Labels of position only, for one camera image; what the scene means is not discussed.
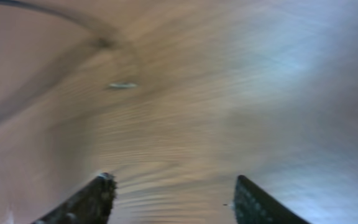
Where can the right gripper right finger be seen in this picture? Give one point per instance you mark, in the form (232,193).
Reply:
(253,205)

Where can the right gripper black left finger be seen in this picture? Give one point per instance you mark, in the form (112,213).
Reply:
(93,204)

